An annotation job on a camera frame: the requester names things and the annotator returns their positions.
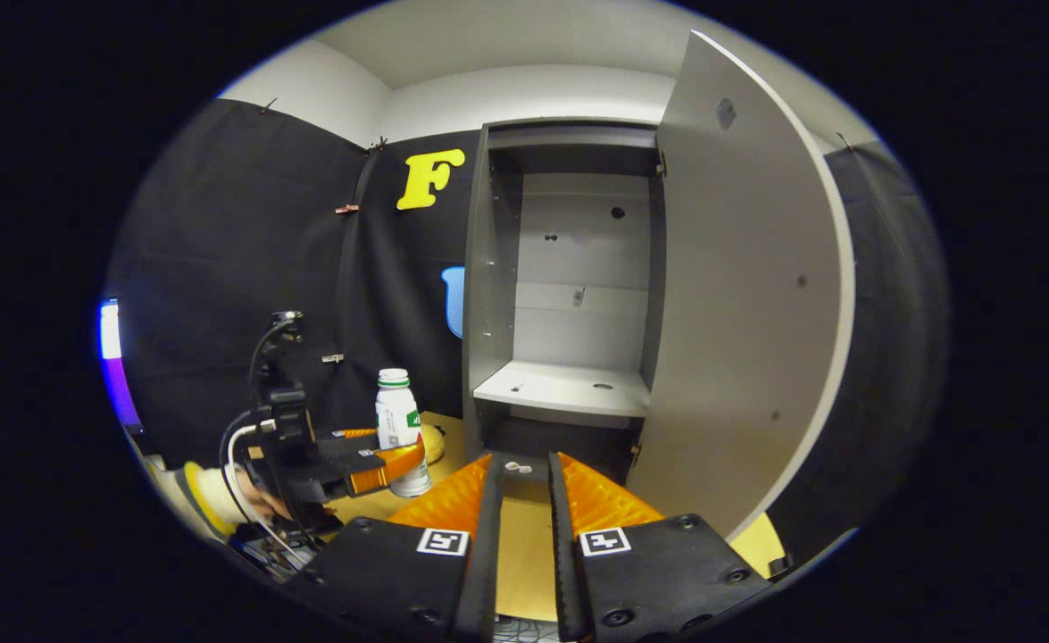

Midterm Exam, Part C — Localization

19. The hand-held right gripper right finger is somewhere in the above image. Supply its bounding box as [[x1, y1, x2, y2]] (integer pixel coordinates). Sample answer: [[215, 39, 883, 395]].
[[546, 451, 773, 643]]

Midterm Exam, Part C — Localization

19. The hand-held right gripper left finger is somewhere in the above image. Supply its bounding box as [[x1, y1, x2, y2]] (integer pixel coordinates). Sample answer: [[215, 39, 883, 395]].
[[305, 451, 503, 643]]

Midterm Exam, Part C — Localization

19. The white bottle green cap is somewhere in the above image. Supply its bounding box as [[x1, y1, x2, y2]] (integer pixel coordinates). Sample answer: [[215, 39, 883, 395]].
[[374, 368, 433, 498]]

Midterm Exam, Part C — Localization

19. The dark grey cabinet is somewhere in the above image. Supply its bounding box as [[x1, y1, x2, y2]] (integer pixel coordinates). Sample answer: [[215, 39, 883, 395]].
[[462, 116, 668, 488]]

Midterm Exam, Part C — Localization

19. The beige cabinet door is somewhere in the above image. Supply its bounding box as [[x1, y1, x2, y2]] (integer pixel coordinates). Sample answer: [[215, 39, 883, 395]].
[[624, 29, 857, 544]]

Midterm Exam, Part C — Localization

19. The grey cabinet shelf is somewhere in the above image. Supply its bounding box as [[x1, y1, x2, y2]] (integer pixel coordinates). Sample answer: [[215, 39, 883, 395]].
[[472, 360, 652, 419]]

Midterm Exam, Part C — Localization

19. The lit purple screen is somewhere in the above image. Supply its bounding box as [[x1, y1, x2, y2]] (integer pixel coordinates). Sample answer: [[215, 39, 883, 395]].
[[99, 299, 143, 431]]

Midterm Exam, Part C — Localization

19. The black backdrop cloth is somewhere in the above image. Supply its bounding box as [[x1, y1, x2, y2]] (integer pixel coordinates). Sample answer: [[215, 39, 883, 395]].
[[106, 96, 952, 572]]

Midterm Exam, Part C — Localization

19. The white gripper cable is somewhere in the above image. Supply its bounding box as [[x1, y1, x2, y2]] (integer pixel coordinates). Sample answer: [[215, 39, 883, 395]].
[[225, 422, 311, 568]]

